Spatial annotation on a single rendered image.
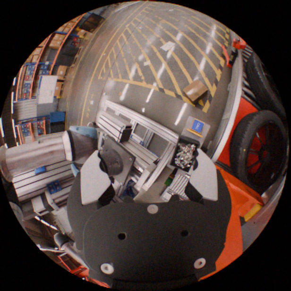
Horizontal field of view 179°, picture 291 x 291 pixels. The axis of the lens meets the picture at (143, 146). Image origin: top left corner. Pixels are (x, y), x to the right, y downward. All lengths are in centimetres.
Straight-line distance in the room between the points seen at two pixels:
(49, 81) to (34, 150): 541
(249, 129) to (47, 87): 611
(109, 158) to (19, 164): 39
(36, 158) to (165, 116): 120
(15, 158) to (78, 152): 24
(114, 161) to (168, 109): 93
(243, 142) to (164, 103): 96
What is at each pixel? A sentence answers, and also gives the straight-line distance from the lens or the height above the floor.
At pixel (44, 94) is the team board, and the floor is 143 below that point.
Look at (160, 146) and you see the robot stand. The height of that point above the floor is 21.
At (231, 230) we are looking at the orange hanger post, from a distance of 31.
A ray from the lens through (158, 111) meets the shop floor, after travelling 123.
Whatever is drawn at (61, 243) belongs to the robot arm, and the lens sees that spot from 83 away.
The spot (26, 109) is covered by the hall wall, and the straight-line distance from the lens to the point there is 1078.
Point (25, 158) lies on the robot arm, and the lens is 35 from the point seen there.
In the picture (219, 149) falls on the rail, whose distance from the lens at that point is 78.
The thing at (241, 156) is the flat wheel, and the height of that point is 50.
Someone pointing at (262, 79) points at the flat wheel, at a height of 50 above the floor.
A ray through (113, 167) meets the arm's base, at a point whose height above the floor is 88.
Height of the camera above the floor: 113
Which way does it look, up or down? 56 degrees down
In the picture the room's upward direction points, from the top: 110 degrees counter-clockwise
